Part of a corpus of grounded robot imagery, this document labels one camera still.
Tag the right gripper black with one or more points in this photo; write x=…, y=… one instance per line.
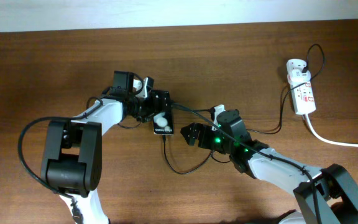
x=205, y=130

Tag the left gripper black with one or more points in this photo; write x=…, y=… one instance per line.
x=153, y=107

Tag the black Galaxy flip phone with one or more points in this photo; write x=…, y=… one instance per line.
x=163, y=123

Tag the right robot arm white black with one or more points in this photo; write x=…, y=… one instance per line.
x=324, y=195

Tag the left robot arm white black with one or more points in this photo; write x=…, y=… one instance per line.
x=72, y=161

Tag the white USB charger adapter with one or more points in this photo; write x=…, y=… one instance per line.
x=297, y=72

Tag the white power strip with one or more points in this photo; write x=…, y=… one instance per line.
x=303, y=98

